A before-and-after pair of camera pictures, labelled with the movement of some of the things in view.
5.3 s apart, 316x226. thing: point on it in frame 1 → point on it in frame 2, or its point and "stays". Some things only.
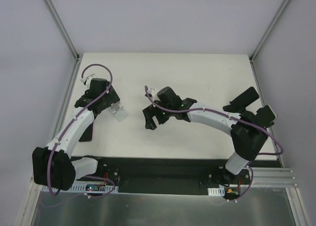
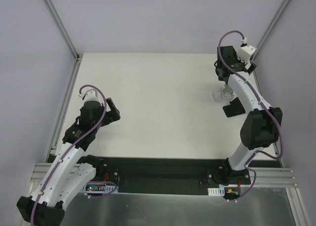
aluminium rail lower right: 273,177 stays
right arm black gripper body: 153,116 → 249,67
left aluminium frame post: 62,28 stays
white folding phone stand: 119,112 → 224,93
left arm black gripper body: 108,101 → 112,110
